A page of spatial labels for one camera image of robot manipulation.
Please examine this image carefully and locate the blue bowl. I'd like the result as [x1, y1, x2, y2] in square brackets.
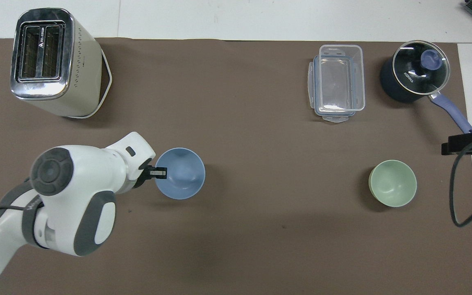
[154, 147, 206, 200]

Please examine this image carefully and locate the green bowl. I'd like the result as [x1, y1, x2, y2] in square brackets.
[368, 159, 418, 208]

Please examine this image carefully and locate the clear lid with blue seal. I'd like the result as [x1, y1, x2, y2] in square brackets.
[308, 55, 360, 123]

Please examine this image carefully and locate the clear plastic food container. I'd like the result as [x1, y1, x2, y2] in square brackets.
[314, 44, 366, 113]

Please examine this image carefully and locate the dark blue saucepan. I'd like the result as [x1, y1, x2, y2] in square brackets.
[379, 53, 472, 134]

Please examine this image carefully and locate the cream and chrome toaster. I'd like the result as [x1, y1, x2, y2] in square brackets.
[10, 8, 113, 120]

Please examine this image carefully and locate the glass pot lid blue knob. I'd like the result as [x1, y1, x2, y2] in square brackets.
[393, 40, 451, 97]

